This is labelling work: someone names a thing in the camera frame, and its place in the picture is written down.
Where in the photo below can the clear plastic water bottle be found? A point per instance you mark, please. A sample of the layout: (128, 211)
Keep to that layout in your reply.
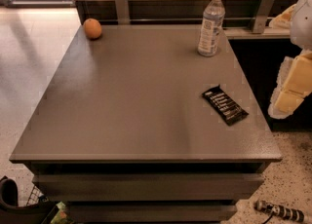
(211, 25)

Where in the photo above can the left metal wall bracket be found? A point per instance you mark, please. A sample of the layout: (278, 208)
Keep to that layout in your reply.
(122, 11)

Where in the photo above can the black rxbar chocolate bar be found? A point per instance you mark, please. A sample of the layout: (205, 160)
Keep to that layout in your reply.
(229, 110)

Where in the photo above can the black white striped cable connector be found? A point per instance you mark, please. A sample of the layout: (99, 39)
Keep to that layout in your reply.
(283, 212)

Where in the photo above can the orange fruit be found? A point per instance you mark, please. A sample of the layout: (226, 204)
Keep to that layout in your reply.
(92, 28)

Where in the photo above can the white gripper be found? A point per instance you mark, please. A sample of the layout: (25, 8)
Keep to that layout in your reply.
(302, 23)

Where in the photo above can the metal wall bracket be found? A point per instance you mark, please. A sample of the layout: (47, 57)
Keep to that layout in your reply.
(261, 16)
(122, 11)

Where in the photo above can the right metal wall bracket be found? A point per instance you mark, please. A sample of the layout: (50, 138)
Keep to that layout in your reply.
(261, 16)

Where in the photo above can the grey drawer cabinet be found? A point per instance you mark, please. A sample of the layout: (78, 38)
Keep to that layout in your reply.
(122, 133)

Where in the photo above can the black bin with items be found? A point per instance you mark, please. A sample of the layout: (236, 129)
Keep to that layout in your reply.
(39, 213)

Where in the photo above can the horizontal metal wall rail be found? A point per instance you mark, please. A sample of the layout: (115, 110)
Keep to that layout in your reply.
(235, 21)

